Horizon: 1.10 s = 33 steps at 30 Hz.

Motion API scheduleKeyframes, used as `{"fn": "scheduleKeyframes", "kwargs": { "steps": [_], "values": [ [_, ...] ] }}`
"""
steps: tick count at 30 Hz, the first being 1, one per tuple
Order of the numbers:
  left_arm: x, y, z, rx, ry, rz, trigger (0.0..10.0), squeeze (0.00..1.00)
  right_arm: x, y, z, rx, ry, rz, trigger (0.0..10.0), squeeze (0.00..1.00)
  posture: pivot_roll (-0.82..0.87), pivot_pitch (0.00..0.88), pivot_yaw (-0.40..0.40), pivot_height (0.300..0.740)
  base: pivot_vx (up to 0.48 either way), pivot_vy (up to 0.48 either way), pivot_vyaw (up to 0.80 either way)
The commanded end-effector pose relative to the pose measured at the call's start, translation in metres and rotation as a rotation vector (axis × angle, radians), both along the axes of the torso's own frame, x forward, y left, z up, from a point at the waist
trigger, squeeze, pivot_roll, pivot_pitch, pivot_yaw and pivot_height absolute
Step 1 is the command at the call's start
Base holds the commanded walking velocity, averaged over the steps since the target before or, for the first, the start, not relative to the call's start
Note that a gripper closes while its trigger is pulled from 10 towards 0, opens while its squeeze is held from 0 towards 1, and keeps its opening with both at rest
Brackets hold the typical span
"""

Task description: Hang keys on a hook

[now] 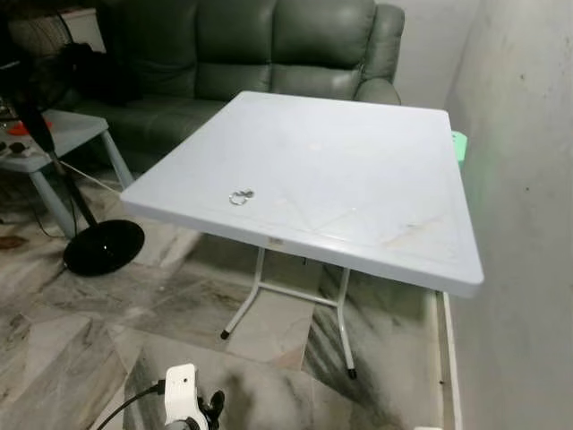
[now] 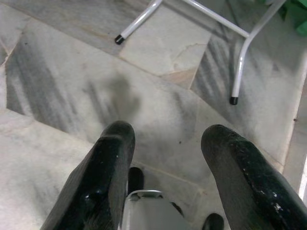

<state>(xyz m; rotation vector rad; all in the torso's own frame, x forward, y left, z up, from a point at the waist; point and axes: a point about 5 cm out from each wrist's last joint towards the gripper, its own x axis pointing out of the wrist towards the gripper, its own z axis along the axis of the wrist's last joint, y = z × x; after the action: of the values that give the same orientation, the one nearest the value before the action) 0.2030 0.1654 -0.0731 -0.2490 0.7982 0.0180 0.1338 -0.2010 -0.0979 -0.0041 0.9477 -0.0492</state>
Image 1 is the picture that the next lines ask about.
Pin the black standing fan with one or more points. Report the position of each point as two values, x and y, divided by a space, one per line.
103 248

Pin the white folding table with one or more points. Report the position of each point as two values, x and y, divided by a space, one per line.
340 170

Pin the small grey side table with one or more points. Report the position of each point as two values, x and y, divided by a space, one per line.
63 130

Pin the orange flat object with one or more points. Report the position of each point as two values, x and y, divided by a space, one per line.
27 130

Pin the black bag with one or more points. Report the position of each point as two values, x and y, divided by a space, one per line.
98 76

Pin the green plastic stool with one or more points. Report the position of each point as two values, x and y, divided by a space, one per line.
458 145

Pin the green leather sofa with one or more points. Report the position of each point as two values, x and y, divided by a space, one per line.
233 45

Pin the white wall baseboard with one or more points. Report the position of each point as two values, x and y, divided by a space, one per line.
450 358

